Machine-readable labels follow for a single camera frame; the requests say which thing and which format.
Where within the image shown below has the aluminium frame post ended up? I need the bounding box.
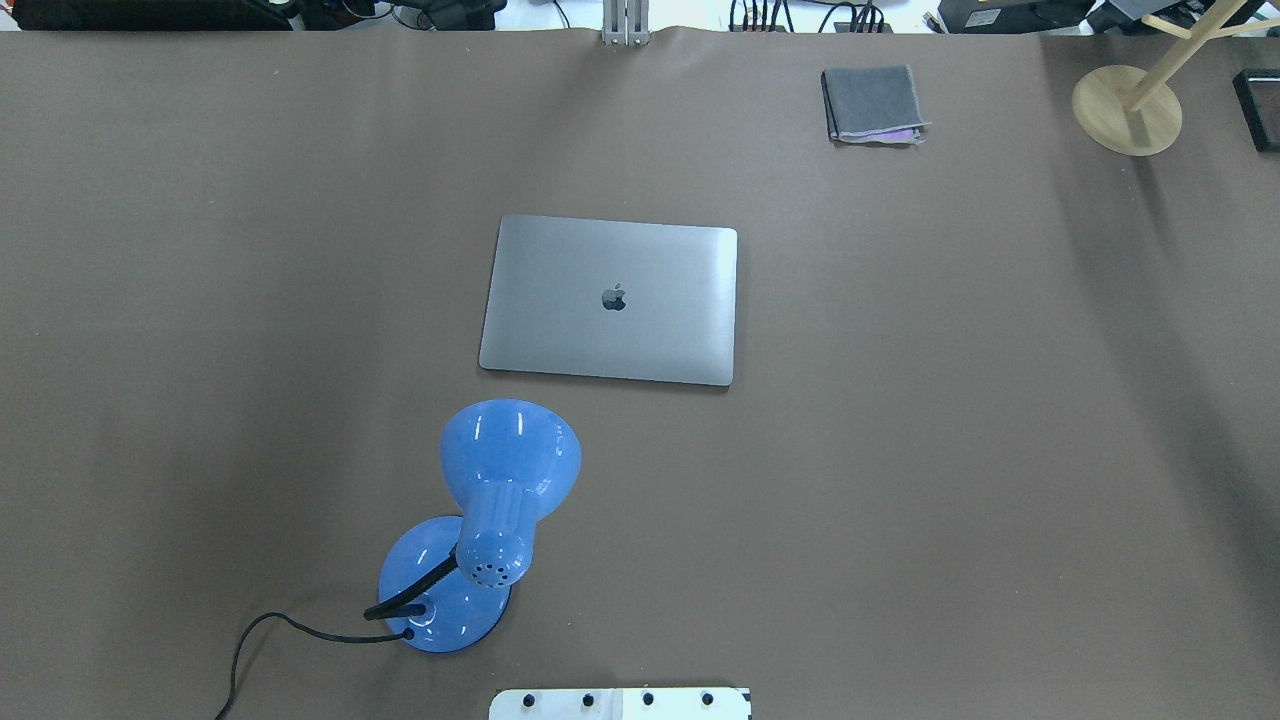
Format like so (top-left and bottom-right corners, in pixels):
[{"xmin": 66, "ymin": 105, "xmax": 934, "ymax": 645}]
[{"xmin": 602, "ymin": 0, "xmax": 652, "ymax": 46}]

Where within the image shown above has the wooden stand with round base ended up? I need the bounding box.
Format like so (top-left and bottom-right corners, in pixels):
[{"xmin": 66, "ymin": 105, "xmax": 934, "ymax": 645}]
[{"xmin": 1071, "ymin": 1, "xmax": 1279, "ymax": 158}]

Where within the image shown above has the grey folded cloth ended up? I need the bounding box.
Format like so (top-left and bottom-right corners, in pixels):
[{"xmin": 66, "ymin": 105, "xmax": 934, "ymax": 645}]
[{"xmin": 820, "ymin": 64, "xmax": 929, "ymax": 146}]

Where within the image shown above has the black lamp power cable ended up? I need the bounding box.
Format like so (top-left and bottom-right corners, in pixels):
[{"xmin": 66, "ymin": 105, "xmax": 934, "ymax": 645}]
[{"xmin": 215, "ymin": 612, "xmax": 416, "ymax": 720}]

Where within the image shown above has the dark brown tray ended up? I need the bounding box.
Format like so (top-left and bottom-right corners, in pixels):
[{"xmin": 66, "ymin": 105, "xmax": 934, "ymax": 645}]
[{"xmin": 1231, "ymin": 69, "xmax": 1279, "ymax": 152}]

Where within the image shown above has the blue desk lamp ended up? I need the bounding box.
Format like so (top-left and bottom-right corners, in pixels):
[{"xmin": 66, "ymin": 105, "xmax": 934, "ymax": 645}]
[{"xmin": 364, "ymin": 398, "xmax": 582, "ymax": 653}]

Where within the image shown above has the grey laptop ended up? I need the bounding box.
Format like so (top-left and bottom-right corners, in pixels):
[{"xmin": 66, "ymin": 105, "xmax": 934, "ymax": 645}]
[{"xmin": 477, "ymin": 214, "xmax": 739, "ymax": 387}]

